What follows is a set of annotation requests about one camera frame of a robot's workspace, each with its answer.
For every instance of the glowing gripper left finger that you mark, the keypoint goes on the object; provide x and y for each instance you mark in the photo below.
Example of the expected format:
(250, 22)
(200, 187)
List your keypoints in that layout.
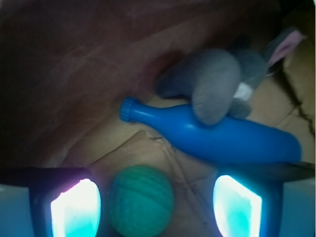
(49, 202)

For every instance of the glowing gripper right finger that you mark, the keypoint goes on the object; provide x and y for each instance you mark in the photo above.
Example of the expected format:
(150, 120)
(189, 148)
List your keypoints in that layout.
(270, 200)

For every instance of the green textured ball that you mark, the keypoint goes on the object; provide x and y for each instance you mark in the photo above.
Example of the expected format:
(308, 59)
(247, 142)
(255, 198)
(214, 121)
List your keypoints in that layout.
(141, 202)

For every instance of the blue plastic bottle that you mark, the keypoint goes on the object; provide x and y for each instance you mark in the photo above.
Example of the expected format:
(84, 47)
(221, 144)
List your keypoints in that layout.
(227, 142)

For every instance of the grey plush bunny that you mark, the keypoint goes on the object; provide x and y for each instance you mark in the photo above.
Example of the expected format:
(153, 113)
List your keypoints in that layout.
(221, 82)

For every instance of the brown paper bag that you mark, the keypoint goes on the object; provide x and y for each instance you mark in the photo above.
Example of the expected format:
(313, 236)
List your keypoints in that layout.
(66, 66)

